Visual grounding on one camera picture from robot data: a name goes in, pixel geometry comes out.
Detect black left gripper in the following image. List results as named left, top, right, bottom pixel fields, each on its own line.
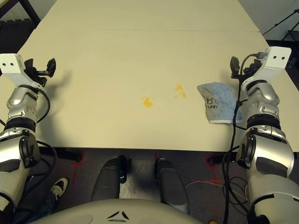
left=24, top=58, right=57, bottom=87

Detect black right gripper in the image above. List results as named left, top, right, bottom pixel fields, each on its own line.
left=230, top=56, right=261, bottom=79

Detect blue and grey rag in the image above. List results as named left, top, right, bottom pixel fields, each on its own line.
left=197, top=82, right=243, bottom=125

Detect black foam floor mat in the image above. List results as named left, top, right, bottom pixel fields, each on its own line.
left=0, top=20, right=41, bottom=55

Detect black tripod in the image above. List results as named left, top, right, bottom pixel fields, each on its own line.
left=262, top=9, right=299, bottom=43

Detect small yellow liquid spill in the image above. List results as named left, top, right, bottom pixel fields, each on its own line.
left=173, top=84, right=187, bottom=99

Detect black table foot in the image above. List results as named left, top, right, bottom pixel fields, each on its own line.
left=57, top=149, right=84, bottom=163
left=209, top=153, right=237, bottom=165

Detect large yellow liquid spill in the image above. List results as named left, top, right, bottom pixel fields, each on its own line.
left=139, top=95, right=155, bottom=109

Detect white bystander shoe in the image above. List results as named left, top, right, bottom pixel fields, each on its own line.
left=50, top=177, right=69, bottom=201

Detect dark robot left leg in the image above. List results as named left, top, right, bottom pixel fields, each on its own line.
left=90, top=155, right=132, bottom=204

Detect dark robot leg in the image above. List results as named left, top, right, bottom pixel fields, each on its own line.
left=154, top=158, right=190, bottom=214
left=90, top=155, right=132, bottom=204

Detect dark robot right leg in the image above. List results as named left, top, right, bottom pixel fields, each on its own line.
left=154, top=158, right=190, bottom=214

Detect bystander blue jeans leg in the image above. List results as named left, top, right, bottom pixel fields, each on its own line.
left=29, top=191, right=57, bottom=224

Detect grey robot torso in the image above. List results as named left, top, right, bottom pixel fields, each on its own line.
left=45, top=197, right=225, bottom=224

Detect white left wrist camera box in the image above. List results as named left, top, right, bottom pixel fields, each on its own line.
left=0, top=53, right=45, bottom=89

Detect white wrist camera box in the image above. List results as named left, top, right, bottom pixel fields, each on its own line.
left=242, top=46, right=292, bottom=86
left=0, top=53, right=45, bottom=89

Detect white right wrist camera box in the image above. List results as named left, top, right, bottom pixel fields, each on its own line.
left=242, top=46, right=292, bottom=86

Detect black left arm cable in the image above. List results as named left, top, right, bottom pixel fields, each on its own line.
left=0, top=90, right=58, bottom=210

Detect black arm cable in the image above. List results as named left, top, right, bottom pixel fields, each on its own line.
left=0, top=90, right=58, bottom=210
left=221, top=52, right=267, bottom=224

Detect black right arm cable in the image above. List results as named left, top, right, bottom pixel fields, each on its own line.
left=221, top=52, right=267, bottom=224

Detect black metal frame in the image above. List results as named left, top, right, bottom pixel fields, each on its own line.
left=15, top=0, right=42, bottom=26

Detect black floor cable loops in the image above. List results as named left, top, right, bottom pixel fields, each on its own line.
left=227, top=176, right=251, bottom=211

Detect thin white floor cable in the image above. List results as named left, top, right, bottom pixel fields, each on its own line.
left=184, top=179, right=249, bottom=202

